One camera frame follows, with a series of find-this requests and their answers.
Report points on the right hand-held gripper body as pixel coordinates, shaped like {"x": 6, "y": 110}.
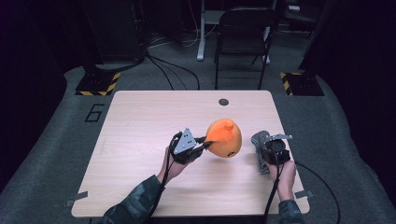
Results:
{"x": 277, "y": 152}

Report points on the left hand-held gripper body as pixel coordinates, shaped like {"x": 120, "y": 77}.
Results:
{"x": 185, "y": 146}

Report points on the orange plush toy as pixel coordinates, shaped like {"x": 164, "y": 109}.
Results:
{"x": 224, "y": 138}

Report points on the grey cloth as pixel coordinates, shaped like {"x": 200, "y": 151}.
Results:
{"x": 259, "y": 140}

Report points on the person's right hand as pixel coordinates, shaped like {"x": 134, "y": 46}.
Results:
{"x": 286, "y": 175}

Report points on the person's left hand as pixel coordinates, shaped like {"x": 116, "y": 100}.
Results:
{"x": 174, "y": 169}

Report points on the grey tape strip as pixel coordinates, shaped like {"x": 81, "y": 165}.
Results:
{"x": 303, "y": 194}
{"x": 76, "y": 198}

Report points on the black yellow striped stand base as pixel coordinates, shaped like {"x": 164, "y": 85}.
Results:
{"x": 96, "y": 84}
{"x": 303, "y": 84}

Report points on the black folding chair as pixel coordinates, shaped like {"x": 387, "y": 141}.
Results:
{"x": 241, "y": 37}

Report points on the black cabinet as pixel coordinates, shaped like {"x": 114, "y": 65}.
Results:
{"x": 115, "y": 31}

